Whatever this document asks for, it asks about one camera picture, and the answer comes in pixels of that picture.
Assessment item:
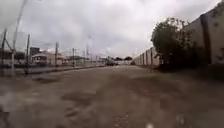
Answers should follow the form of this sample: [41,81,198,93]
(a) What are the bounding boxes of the distant dark trees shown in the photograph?
[113,55,134,62]

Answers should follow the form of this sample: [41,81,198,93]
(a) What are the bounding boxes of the brown dirt road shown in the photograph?
[0,64,224,128]

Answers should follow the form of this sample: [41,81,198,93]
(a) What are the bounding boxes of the green leafy tree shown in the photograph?
[150,17,208,71]

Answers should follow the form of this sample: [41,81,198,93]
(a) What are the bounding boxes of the low pale buildings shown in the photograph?
[29,46,88,66]

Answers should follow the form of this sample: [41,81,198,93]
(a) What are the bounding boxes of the tall pale pole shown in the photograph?
[10,0,28,76]

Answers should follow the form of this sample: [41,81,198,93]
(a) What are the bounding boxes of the long pale concrete wall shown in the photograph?
[132,2,224,67]

